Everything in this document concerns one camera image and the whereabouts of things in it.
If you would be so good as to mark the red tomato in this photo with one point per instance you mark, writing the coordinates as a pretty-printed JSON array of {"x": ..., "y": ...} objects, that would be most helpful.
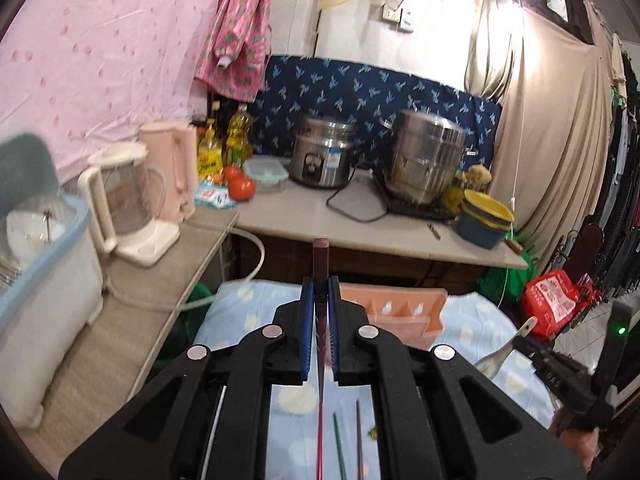
[
  {"x": 242, "y": 189},
  {"x": 232, "y": 173}
]

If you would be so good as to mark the black induction cooker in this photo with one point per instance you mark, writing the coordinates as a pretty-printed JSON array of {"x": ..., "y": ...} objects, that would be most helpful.
[{"x": 400, "y": 207}]

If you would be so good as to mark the person's right hand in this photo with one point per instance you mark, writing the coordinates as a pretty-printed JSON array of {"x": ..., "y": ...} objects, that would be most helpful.
[{"x": 582, "y": 447}]

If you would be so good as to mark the steel rice cooker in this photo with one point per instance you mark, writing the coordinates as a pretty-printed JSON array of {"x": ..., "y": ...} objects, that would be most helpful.
[{"x": 320, "y": 160}]

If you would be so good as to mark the yellow plastic bowl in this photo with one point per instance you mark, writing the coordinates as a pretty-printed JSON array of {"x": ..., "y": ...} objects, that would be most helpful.
[{"x": 487, "y": 207}]

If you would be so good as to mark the large cooking oil bottle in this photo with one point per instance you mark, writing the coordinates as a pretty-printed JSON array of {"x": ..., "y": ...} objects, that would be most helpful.
[{"x": 240, "y": 135}]

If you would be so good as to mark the pink plastic utensil basket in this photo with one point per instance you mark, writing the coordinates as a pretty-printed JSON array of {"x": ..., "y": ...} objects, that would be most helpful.
[{"x": 400, "y": 305}]

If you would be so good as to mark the beige curtain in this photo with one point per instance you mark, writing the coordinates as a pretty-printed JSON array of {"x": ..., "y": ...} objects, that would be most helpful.
[{"x": 555, "y": 135}]

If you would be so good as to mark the steel steamer pot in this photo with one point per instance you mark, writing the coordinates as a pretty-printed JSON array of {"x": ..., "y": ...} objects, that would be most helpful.
[{"x": 425, "y": 155}]

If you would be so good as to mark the pink dotted sheet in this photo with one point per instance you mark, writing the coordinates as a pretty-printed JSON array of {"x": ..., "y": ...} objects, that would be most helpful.
[{"x": 100, "y": 60}]

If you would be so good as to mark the tan loofah scrubber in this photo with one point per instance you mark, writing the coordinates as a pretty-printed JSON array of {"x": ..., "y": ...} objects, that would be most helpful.
[{"x": 477, "y": 176}]

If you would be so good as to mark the white dish rack blue rim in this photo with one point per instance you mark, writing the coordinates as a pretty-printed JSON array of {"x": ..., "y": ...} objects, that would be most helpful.
[{"x": 50, "y": 310}]

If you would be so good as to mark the wall socket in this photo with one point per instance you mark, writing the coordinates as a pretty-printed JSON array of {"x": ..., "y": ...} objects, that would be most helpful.
[{"x": 392, "y": 14}]

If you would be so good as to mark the green chopstick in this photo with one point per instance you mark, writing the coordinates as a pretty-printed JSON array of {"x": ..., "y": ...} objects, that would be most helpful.
[{"x": 339, "y": 445}]

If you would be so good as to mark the blue dotted tablecloth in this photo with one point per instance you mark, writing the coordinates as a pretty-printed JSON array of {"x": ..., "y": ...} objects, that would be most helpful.
[{"x": 235, "y": 310}]

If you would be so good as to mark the yellow label bottle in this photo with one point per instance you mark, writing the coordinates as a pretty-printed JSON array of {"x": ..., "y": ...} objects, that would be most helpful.
[{"x": 210, "y": 155}]

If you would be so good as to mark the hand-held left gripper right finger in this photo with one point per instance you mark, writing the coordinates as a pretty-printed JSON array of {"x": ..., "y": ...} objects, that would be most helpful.
[{"x": 333, "y": 330}]

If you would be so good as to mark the clear food container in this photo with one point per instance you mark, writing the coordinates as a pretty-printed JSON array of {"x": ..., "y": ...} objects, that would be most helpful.
[{"x": 265, "y": 172}]

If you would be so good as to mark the pink floral garment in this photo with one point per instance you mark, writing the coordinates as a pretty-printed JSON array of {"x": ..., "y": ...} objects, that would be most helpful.
[{"x": 240, "y": 35}]

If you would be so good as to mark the white plastic spoon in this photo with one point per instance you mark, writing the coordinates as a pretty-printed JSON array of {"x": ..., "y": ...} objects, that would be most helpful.
[{"x": 500, "y": 355}]

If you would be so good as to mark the dark purple chopstick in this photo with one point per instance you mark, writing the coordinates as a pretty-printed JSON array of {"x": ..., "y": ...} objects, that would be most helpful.
[{"x": 358, "y": 440}]

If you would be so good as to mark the white bowl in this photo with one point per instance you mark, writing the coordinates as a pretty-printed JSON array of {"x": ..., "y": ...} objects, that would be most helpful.
[{"x": 30, "y": 235}]

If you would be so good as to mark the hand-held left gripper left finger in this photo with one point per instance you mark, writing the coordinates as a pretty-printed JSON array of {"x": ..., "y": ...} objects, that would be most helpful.
[{"x": 308, "y": 330}]

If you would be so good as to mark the hanging dark clothes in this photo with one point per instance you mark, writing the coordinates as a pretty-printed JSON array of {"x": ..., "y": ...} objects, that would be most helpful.
[{"x": 625, "y": 185}]

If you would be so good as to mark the red plastic bag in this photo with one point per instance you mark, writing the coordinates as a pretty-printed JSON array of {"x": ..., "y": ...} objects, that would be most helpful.
[{"x": 550, "y": 300}]

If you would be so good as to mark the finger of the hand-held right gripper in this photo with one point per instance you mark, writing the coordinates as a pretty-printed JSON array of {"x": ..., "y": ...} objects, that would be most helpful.
[{"x": 555, "y": 375}]

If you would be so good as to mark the red chopstick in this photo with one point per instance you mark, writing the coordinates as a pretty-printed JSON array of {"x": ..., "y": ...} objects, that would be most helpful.
[{"x": 320, "y": 260}]

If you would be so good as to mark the blue plastic basin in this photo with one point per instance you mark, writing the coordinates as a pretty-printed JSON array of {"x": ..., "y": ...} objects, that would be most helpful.
[{"x": 480, "y": 235}]

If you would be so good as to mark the green plastic bag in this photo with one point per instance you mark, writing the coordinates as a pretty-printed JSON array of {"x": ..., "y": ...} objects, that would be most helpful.
[{"x": 500, "y": 275}]

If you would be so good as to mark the grey green rack lid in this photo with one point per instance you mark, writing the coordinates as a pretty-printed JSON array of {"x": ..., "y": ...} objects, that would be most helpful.
[{"x": 25, "y": 165}]

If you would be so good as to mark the blue and white snack packet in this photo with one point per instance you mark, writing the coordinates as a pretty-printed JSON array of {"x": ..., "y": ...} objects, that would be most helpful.
[{"x": 214, "y": 196}]

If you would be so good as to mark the dark blue printed cloth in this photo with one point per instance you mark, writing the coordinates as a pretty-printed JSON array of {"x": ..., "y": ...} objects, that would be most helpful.
[{"x": 360, "y": 85}]

